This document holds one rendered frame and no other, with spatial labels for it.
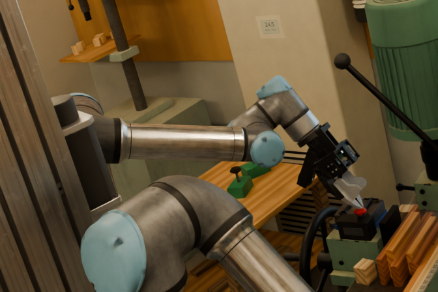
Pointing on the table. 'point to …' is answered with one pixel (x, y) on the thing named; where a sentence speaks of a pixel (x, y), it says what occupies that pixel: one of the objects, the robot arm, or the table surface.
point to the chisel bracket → (426, 192)
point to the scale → (429, 277)
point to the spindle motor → (407, 54)
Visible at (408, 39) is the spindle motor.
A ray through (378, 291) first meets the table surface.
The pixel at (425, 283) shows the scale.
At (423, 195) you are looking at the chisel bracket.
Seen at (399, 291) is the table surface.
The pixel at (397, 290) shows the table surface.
